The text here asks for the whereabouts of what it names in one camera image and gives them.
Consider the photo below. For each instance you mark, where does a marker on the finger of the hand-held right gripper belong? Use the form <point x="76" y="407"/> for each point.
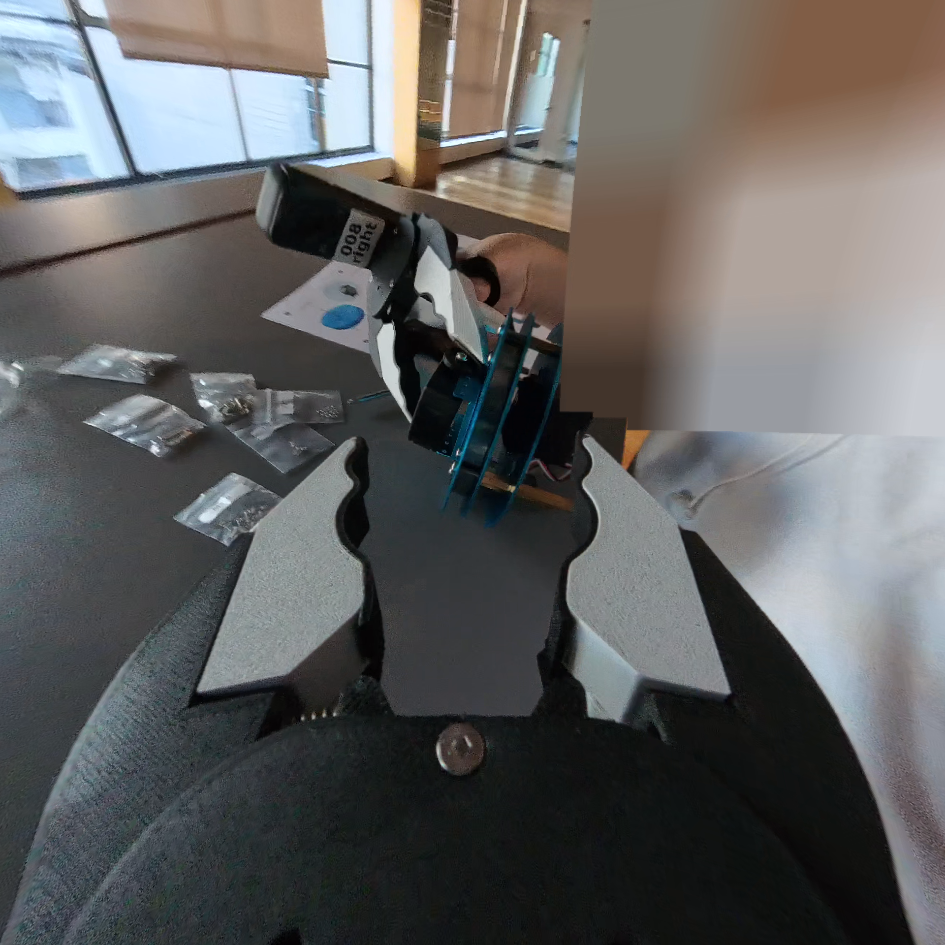
<point x="454" y="303"/>
<point x="387" y="354"/>

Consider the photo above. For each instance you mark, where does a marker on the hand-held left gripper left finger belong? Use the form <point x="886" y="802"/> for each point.
<point x="295" y="583"/>

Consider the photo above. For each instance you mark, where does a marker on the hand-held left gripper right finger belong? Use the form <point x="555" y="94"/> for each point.
<point x="635" y="590"/>

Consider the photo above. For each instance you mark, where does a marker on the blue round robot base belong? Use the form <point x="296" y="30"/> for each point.
<point x="480" y="413"/>

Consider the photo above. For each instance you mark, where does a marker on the small clear screw bag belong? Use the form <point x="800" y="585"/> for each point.
<point x="118" y="363"/>
<point x="221" y="395"/>
<point x="284" y="447"/>
<point x="144" y="424"/>
<point x="295" y="406"/>
<point x="229" y="509"/>

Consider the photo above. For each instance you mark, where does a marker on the grey neighbouring desk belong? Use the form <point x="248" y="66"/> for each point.
<point x="148" y="214"/>

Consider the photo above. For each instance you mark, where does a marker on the dark grey desk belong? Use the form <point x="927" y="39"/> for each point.
<point x="111" y="590"/>

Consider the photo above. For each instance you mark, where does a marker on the person's right hand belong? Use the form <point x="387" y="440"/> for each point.
<point x="531" y="280"/>

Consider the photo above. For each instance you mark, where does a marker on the thin blue tool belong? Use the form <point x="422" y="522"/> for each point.
<point x="369" y="397"/>

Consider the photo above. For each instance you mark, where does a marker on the white paper sheet blue spot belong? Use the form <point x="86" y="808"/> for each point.
<point x="303" y="310"/>

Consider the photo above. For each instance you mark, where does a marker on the black-framed window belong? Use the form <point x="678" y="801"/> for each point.
<point x="184" y="111"/>

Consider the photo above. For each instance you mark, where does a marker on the person's white sweatshirt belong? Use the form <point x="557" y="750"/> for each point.
<point x="827" y="627"/>

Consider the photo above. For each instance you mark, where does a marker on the beige roller blind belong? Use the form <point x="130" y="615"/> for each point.
<point x="480" y="66"/>
<point x="221" y="33"/>

